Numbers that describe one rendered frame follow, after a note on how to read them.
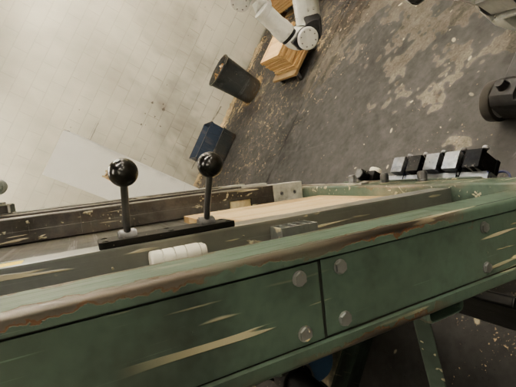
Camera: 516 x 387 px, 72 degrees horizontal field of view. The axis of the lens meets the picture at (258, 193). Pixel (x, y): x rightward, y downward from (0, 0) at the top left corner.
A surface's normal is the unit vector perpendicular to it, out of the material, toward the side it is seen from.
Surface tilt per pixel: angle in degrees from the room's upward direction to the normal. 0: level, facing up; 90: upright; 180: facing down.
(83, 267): 90
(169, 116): 90
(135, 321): 90
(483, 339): 0
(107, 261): 90
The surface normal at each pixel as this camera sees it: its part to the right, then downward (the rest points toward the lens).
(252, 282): 0.44, 0.00
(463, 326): -0.82, -0.39
